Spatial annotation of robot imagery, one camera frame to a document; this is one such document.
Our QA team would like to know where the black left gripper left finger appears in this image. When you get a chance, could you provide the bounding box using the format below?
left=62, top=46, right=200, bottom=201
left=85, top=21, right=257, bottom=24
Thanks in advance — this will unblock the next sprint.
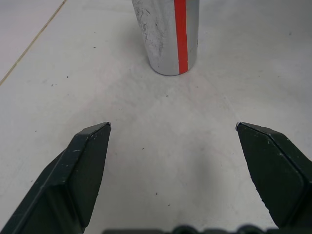
left=0, top=122, right=112, bottom=234

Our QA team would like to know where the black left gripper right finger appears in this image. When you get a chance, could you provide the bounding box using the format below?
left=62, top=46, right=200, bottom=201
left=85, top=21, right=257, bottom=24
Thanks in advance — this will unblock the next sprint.
left=235, top=121, right=312, bottom=230

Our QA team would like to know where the silver cylinder with red stripe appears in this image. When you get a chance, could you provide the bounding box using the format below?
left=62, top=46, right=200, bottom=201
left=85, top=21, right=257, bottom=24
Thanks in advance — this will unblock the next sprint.
left=131, top=0, right=200, bottom=76

